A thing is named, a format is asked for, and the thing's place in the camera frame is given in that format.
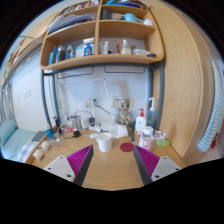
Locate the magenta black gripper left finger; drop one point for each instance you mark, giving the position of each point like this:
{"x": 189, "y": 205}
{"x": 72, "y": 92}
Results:
{"x": 73, "y": 167}

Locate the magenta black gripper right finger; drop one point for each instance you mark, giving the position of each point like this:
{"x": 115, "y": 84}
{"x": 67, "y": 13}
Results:
{"x": 152, "y": 167}

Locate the green small packet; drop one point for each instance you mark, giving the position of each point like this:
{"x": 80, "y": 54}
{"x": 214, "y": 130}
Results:
{"x": 162, "y": 142}

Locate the dark red round coaster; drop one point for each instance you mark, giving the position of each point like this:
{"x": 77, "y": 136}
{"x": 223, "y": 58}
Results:
{"x": 127, "y": 147}

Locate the white lidded jar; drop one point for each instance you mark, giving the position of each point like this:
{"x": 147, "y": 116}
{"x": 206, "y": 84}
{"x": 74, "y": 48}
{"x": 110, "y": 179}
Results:
{"x": 147, "y": 138}

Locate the white tape roll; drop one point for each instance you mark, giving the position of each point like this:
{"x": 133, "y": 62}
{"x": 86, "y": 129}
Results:
{"x": 39, "y": 154}

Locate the white plastic cup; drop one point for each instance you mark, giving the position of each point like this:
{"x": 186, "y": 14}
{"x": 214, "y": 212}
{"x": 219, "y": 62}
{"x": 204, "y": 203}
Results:
{"x": 104, "y": 142}

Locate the silver metal mug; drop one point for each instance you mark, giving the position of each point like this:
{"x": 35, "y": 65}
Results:
{"x": 76, "y": 121}

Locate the blue cylindrical can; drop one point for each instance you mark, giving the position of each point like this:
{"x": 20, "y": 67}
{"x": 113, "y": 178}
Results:
{"x": 49, "y": 131}

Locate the white red-cap pump bottle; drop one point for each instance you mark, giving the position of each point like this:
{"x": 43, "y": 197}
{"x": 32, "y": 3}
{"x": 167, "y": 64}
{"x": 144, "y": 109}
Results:
{"x": 140, "y": 122}

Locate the white tissue pack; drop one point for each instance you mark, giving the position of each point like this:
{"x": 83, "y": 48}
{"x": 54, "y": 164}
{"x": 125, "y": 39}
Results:
{"x": 118, "y": 131}

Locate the black power adapter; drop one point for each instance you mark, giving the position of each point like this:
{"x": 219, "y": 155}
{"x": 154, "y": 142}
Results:
{"x": 92, "y": 121}

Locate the clear blue pump bottle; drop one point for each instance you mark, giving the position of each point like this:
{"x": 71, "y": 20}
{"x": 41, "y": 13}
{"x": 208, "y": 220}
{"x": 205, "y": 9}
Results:
{"x": 152, "y": 113}

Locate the white desk lamp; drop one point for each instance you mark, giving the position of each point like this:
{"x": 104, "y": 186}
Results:
{"x": 91, "y": 98}

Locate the groot figurine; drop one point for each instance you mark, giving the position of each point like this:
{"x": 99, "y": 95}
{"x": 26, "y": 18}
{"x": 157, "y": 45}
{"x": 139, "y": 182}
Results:
{"x": 125, "y": 117}

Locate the bed with teal bedding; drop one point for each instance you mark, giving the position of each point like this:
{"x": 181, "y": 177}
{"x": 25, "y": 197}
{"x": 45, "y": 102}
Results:
{"x": 16, "y": 144}

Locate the dark bottle on shelf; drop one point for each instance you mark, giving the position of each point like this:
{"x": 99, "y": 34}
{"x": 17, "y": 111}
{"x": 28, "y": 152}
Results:
{"x": 61, "y": 54}

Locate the clear bottle on shelf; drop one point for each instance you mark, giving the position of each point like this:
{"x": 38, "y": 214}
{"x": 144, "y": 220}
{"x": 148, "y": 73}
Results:
{"x": 125, "y": 48}

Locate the white tube on shelf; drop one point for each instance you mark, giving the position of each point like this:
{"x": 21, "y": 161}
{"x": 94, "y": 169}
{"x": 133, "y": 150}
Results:
{"x": 104, "y": 47}

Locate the teal bowl on shelf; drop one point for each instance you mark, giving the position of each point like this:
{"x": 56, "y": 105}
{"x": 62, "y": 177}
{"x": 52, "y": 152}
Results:
{"x": 130, "y": 17}

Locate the wooden wall shelf unit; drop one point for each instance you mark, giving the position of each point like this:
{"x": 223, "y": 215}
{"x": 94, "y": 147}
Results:
{"x": 101, "y": 29}

